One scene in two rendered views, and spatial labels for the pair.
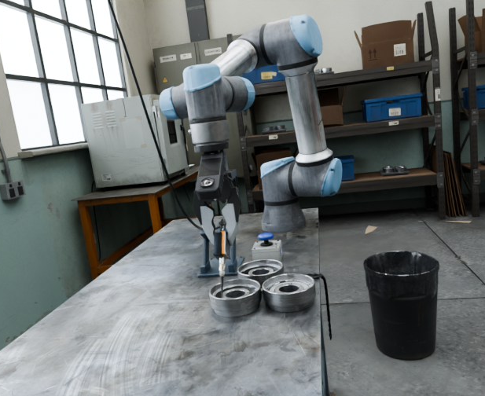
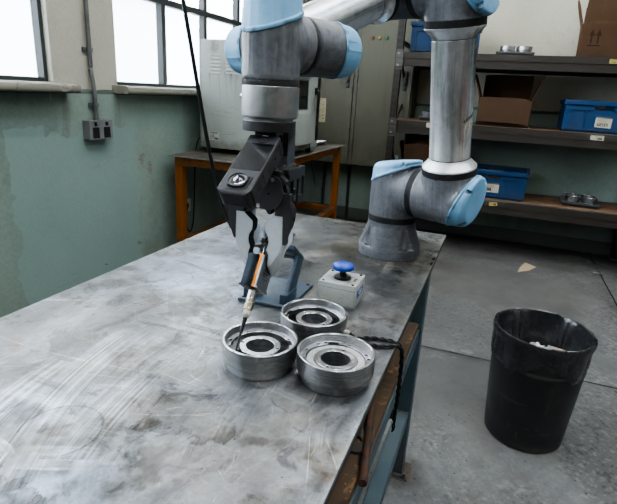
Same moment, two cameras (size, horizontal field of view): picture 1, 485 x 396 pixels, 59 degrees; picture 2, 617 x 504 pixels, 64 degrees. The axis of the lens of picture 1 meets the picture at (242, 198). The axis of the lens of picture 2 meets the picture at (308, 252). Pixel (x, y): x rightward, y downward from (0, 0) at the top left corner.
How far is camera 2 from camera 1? 0.25 m
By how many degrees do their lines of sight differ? 12
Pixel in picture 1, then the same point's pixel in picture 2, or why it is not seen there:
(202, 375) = (145, 470)
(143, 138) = not seen: hidden behind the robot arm
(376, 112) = (576, 119)
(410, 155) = (608, 184)
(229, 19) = not seen: outside the picture
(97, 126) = (213, 70)
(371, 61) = (590, 47)
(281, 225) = (381, 251)
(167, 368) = (110, 440)
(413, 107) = not seen: outside the picture
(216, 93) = (286, 40)
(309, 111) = (455, 98)
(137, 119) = not seen: hidden behind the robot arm
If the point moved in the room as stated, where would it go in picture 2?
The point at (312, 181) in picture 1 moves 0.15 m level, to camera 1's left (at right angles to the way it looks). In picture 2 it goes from (436, 202) to (366, 196)
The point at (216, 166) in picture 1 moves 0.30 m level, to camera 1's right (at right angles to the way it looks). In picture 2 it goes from (261, 158) to (515, 178)
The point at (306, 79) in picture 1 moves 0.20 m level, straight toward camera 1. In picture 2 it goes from (461, 49) to (452, 37)
